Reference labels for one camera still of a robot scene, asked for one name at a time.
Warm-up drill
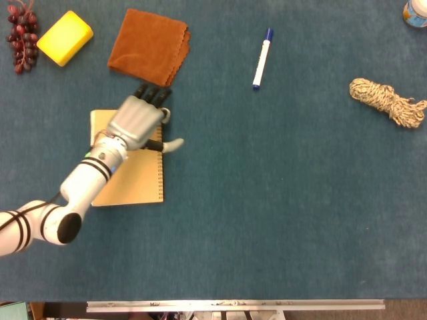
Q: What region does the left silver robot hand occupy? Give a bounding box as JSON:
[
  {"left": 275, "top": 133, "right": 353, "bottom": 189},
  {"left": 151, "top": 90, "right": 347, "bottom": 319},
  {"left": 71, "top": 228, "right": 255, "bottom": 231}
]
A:
[{"left": 105, "top": 83, "right": 185, "bottom": 154}]

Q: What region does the yellow spiral notebook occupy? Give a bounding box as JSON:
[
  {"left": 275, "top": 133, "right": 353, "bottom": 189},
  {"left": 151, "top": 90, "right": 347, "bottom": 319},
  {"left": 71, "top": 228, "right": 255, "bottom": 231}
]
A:
[{"left": 89, "top": 109, "right": 165, "bottom": 207}]

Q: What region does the brown cloth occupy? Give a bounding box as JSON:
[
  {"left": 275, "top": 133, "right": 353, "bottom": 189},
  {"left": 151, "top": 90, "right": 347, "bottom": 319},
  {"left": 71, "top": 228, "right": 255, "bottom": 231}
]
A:
[{"left": 107, "top": 8, "right": 192, "bottom": 89}]

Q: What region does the yellow sponge block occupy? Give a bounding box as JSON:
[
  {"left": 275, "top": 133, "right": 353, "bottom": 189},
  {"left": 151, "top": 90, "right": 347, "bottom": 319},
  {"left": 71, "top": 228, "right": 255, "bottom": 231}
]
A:
[{"left": 36, "top": 10, "right": 94, "bottom": 67}]

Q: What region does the white blue marker pen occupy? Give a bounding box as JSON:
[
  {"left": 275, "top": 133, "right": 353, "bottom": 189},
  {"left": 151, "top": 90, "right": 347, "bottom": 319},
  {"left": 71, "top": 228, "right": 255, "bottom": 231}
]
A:
[{"left": 252, "top": 27, "right": 275, "bottom": 91}]

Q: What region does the dark red grape bunch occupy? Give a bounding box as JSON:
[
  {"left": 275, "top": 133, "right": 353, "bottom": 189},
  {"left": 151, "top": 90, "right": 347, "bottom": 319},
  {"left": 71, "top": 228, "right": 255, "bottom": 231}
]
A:
[{"left": 5, "top": 0, "right": 40, "bottom": 75}]

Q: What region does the teal box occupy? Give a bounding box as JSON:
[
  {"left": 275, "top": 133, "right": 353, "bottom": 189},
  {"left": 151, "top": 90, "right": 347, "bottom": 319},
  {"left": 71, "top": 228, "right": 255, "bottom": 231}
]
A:
[{"left": 0, "top": 301, "right": 29, "bottom": 320}]

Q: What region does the white lidded jar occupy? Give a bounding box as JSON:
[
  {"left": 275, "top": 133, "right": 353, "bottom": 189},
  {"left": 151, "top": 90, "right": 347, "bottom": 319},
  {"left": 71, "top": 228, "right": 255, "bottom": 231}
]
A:
[{"left": 402, "top": 0, "right": 427, "bottom": 28}]

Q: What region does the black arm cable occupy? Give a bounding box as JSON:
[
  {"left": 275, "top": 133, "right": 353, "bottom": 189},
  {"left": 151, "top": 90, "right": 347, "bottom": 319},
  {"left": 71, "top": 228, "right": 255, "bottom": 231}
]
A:
[{"left": 0, "top": 191, "right": 65, "bottom": 233}]

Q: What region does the aluminium table edge rail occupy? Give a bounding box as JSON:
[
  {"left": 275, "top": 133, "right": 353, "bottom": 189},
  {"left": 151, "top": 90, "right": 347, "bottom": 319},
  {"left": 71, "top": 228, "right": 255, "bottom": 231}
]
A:
[{"left": 85, "top": 299, "right": 386, "bottom": 313}]

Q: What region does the beige coiled rope bundle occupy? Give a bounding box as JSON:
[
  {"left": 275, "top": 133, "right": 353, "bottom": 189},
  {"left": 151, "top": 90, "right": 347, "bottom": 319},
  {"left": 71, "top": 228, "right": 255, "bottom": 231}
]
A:
[{"left": 348, "top": 77, "right": 427, "bottom": 129}]

